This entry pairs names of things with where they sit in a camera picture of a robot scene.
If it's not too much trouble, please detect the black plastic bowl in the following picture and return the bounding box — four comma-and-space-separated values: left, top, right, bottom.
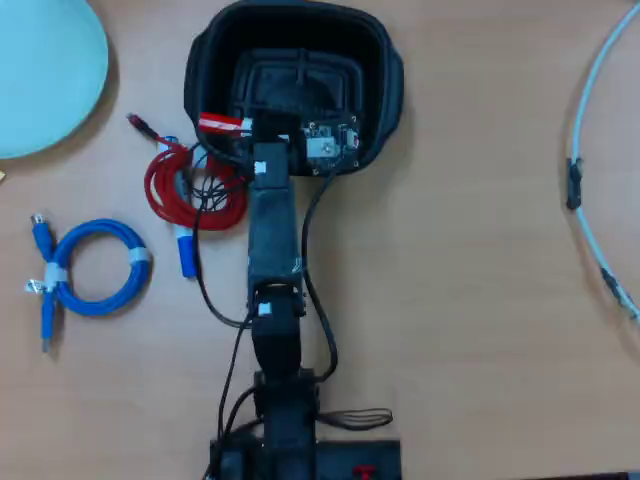
183, 0, 406, 179

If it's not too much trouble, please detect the black robot base clamp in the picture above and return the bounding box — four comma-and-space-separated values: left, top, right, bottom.
207, 423, 404, 480

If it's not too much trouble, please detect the blue pen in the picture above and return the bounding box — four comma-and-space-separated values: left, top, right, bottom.
158, 133, 200, 280

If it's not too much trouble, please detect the black cable sleeve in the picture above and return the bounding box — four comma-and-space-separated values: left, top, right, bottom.
565, 156, 585, 211

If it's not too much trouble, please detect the thin black motor cable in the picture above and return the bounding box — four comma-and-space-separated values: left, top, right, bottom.
185, 143, 254, 331

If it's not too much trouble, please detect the coiled blue cable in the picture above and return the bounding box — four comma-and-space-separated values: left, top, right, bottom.
25, 212, 153, 354

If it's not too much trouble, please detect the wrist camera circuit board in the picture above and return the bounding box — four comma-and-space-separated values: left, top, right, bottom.
302, 115, 362, 177

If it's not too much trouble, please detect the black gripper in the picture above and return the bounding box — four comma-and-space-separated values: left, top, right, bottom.
251, 114, 293, 147

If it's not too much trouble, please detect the thick black camera cable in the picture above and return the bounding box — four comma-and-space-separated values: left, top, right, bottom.
298, 169, 340, 384

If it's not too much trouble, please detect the light blue round plate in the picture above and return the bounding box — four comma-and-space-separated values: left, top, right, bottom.
0, 0, 111, 161

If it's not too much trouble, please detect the white grey cable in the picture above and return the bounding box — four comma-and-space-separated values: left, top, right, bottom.
566, 0, 640, 322

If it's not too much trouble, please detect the coiled red cable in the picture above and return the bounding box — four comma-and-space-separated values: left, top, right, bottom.
125, 112, 250, 232

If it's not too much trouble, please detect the red and white pen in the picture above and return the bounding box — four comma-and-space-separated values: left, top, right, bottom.
198, 111, 257, 137

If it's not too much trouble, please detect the looped dark wire bundle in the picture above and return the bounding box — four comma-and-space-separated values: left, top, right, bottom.
317, 407, 395, 432

